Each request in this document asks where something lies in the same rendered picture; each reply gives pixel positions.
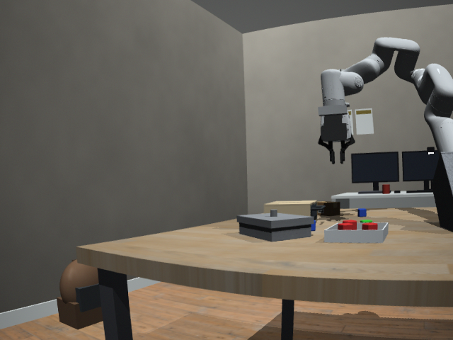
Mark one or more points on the red block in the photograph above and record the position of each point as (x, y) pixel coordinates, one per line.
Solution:
(354, 222)
(368, 226)
(345, 226)

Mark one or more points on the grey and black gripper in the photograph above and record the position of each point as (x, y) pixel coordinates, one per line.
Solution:
(336, 128)

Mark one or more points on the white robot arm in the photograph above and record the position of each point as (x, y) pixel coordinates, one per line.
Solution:
(434, 86)

